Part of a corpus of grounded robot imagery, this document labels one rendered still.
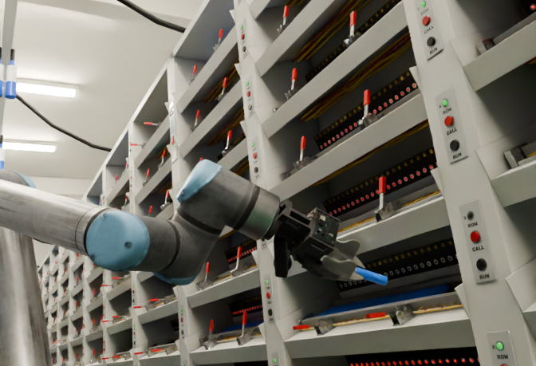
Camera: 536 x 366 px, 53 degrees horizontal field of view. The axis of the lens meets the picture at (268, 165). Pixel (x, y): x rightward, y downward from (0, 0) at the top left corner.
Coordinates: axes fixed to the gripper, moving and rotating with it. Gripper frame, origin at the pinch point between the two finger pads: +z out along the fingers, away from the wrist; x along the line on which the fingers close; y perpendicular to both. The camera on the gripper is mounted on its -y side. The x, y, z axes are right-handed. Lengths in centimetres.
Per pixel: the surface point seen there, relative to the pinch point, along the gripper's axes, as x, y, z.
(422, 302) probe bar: -3.9, 5.9, 11.2
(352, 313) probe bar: 1.6, -14.9, 8.9
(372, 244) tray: 6.7, 1.9, 1.7
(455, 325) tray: -12.7, 15.2, 10.9
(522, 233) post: -3.8, 31.1, 10.2
